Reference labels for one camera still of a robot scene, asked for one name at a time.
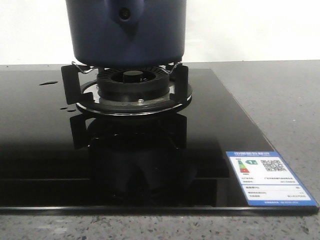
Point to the dark blue pot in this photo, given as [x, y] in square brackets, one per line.
[127, 33]

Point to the blue white energy label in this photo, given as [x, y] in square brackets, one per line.
[266, 180]

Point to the black glass gas stove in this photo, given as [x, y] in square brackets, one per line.
[56, 160]

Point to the black round gas burner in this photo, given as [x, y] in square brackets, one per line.
[130, 85]

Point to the black pot support grate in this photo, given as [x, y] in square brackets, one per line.
[87, 99]

